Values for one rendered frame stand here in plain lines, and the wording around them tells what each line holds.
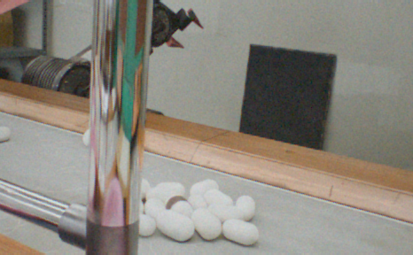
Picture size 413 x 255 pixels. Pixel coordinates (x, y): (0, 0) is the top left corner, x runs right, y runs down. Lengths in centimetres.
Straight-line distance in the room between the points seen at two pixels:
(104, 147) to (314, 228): 34
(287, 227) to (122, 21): 35
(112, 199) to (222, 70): 254
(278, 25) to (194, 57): 51
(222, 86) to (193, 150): 210
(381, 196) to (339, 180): 5
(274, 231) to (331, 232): 6
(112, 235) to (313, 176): 41
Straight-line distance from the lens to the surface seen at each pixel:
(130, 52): 20
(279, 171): 61
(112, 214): 21
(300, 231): 50
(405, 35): 250
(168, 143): 68
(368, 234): 52
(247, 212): 49
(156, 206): 47
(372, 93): 253
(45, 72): 113
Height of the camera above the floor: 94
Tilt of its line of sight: 14 degrees down
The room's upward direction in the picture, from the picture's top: 5 degrees clockwise
